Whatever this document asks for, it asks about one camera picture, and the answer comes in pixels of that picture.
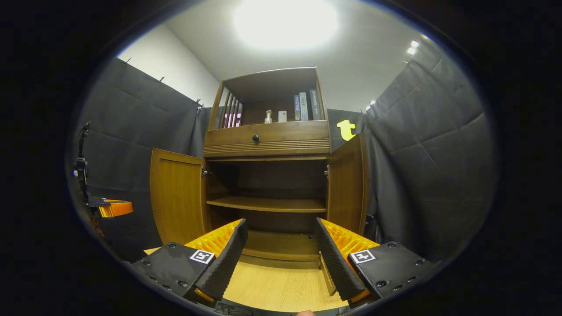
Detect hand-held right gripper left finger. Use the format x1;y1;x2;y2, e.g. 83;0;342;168
132;218;249;303

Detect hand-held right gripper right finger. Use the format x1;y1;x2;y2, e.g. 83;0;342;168
315;217;440;304

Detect wooden cabinet door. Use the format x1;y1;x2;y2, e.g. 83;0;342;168
149;148;210;245
326;133;370;236

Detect wooden double-door shoe cabinet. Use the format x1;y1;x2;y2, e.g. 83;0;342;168
203;67;332;269

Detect wooden cabinet drawer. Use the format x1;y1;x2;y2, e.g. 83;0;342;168
204;121;331;145

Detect wooden inner shelf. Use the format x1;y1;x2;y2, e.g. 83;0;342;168
206;196;328;213

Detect black backdrop cloth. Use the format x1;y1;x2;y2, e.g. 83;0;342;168
70;39;499;264

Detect large ceiling light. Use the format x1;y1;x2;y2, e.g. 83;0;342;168
233;0;339;51

